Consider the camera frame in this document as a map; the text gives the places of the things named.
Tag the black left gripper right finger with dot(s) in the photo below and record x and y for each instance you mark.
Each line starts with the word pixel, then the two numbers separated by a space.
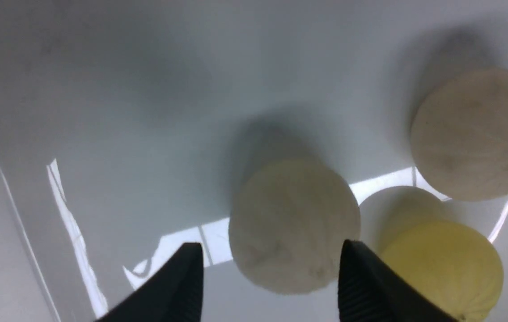
pixel 369 291

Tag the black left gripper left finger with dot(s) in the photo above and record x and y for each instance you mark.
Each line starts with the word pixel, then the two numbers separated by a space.
pixel 172 294

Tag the white steamed bun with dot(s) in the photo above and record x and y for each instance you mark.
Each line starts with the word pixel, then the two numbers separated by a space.
pixel 459 136
pixel 288 224

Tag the yellow steamed bun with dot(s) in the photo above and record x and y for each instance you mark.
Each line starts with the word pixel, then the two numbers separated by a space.
pixel 453 266

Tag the white square plate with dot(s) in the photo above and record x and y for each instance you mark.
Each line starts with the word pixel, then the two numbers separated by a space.
pixel 126 126

